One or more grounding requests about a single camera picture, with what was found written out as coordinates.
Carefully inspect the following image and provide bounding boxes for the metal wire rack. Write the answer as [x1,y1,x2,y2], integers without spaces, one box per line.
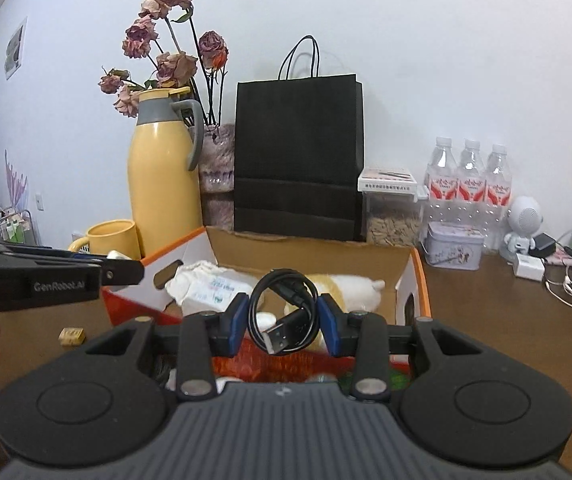
[0,205,41,248]

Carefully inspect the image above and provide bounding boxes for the pink patterned pad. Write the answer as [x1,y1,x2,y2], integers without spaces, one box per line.
[541,247,572,266]

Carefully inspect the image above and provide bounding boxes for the white charger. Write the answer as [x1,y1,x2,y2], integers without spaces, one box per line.
[512,251,547,282]

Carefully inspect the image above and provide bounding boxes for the pale printed tin box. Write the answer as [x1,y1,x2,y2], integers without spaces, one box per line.
[425,221,484,272]

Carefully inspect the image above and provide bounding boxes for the yellow white plush toy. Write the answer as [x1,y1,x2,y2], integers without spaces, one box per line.
[286,272,385,348]

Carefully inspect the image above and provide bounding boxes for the dried rose bouquet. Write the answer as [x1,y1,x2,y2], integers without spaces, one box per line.
[98,0,229,126]

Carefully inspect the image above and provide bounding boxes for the pink fuzzy vase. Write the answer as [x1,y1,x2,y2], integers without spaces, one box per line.
[198,122,237,228]

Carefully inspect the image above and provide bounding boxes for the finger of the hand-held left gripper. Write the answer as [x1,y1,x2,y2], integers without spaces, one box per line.
[98,258,146,289]
[0,243,110,263]

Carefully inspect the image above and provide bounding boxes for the yellow mug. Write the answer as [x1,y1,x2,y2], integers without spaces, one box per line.
[68,219,142,261]

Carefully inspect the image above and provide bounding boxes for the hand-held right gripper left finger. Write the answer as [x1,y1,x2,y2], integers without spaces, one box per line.
[83,292,251,402]

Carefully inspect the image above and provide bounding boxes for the black usb cable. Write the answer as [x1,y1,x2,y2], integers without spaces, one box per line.
[247,269,323,358]

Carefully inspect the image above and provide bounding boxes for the purple flower wall sticker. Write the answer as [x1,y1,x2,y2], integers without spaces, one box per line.
[4,150,31,211]

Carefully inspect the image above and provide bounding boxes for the white plastic container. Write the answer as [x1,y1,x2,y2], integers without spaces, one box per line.
[186,272,254,313]

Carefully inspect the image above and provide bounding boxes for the clear seed container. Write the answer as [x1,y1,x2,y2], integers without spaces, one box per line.
[357,166,429,248]

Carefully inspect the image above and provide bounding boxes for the black paper bag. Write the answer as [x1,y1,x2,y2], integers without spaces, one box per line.
[233,35,365,243]

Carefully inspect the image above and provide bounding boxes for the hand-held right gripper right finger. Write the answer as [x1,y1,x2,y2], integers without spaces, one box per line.
[316,294,488,402]

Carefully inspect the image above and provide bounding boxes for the white robot toy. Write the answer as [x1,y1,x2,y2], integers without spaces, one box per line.
[498,195,546,263]

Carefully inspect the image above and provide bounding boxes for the yellow thermos jug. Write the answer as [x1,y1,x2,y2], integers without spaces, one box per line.
[126,86,205,261]

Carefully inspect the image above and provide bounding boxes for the black charger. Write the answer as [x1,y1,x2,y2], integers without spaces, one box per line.
[528,232,558,258]

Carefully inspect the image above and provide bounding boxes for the wall picture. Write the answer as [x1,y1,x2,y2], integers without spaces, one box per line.
[4,16,28,81]

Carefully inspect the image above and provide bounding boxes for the red cardboard box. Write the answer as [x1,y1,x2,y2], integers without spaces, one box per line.
[100,225,432,396]

